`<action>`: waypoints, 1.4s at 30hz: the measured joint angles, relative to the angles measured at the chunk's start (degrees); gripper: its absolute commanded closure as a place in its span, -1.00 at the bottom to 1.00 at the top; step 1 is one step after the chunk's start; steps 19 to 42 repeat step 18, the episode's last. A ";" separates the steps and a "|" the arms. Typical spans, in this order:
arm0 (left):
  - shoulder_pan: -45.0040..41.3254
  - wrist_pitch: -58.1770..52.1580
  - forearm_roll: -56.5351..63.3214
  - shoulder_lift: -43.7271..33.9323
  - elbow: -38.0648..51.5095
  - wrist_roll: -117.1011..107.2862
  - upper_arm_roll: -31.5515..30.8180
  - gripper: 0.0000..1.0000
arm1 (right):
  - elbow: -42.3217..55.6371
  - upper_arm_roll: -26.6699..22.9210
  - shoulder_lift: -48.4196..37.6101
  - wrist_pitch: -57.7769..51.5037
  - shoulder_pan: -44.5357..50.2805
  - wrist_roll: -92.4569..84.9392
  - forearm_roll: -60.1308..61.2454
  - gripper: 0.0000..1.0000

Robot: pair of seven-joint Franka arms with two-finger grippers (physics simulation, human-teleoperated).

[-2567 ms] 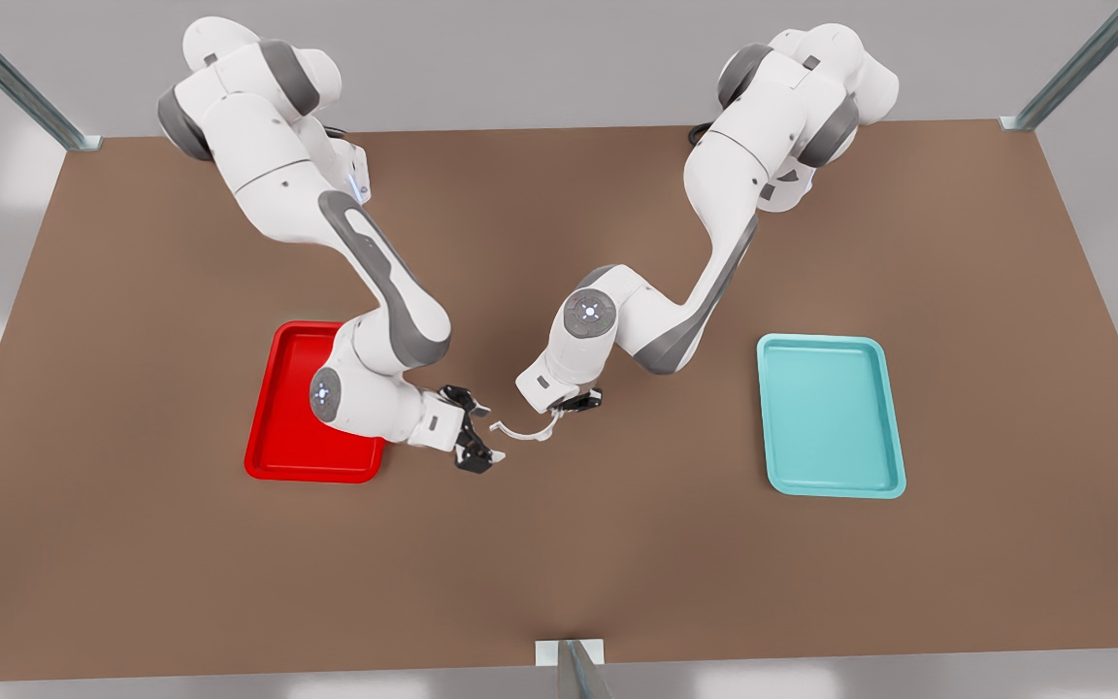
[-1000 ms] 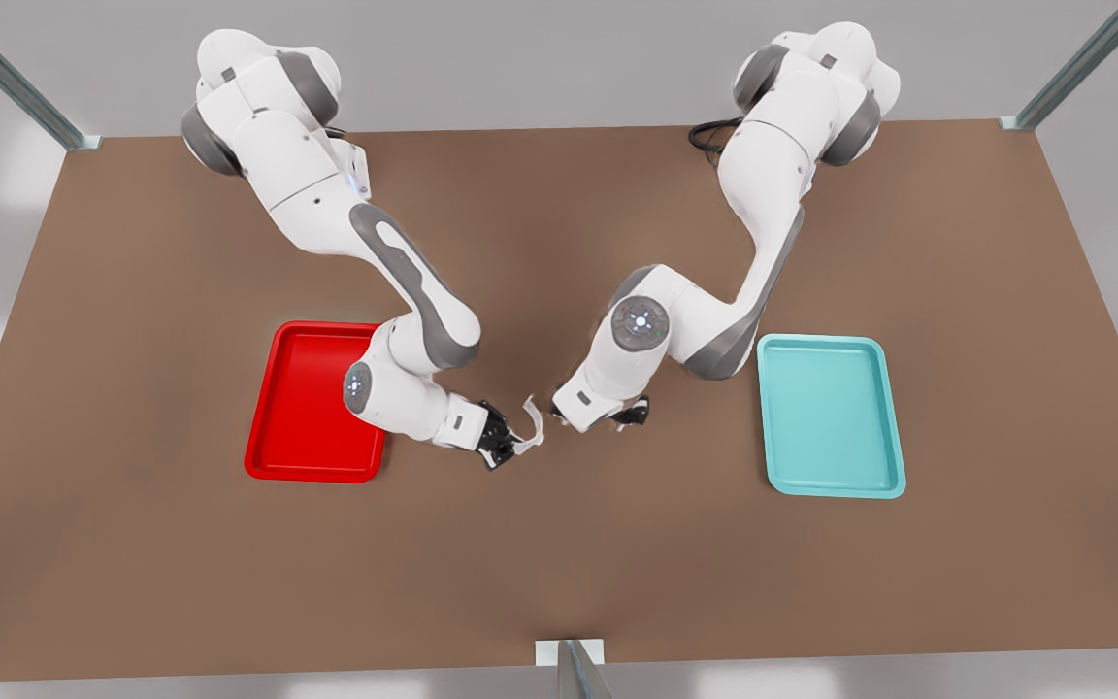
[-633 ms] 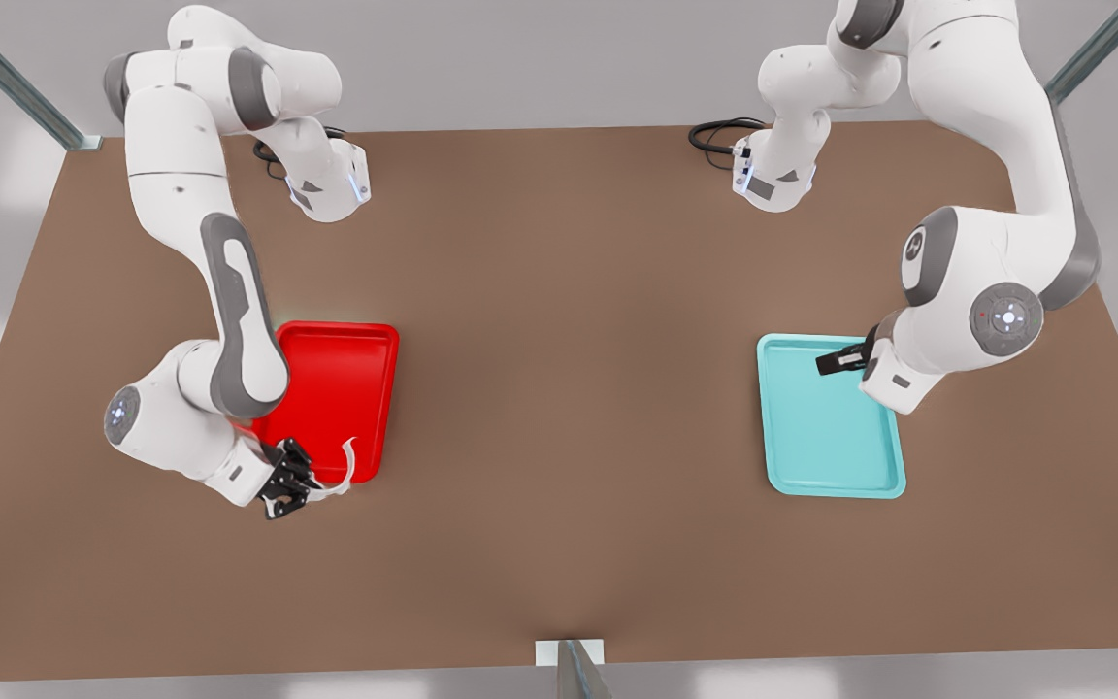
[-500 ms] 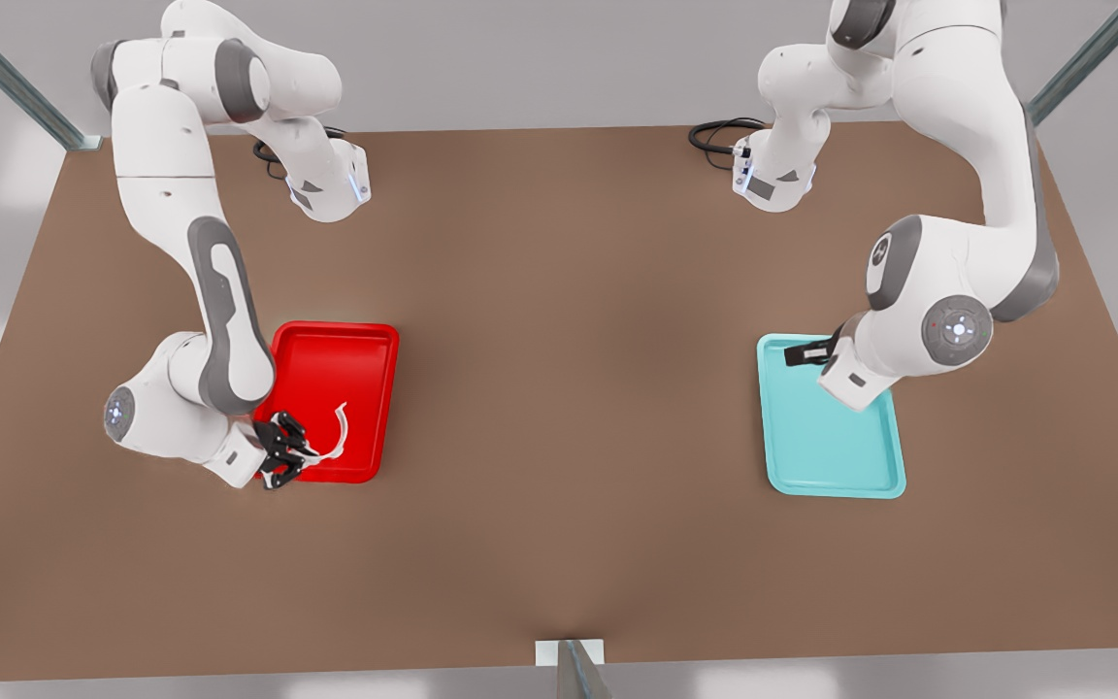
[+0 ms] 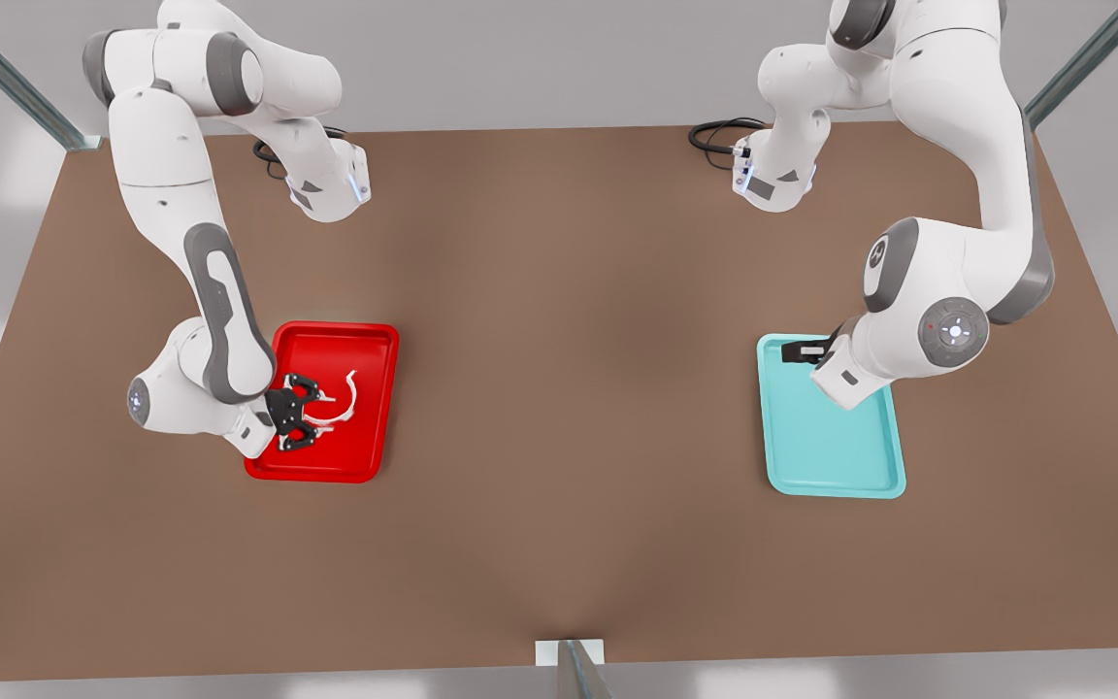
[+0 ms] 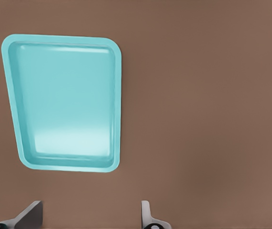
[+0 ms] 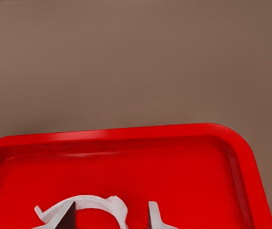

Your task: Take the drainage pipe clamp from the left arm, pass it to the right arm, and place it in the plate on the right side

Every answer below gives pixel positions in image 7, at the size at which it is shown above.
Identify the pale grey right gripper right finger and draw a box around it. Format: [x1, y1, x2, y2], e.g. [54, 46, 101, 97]
[147, 201, 175, 229]

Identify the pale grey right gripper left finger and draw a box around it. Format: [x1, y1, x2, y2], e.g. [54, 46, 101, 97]
[32, 201, 77, 229]

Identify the red plastic tray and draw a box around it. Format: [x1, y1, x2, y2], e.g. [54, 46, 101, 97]
[0, 122, 272, 229]

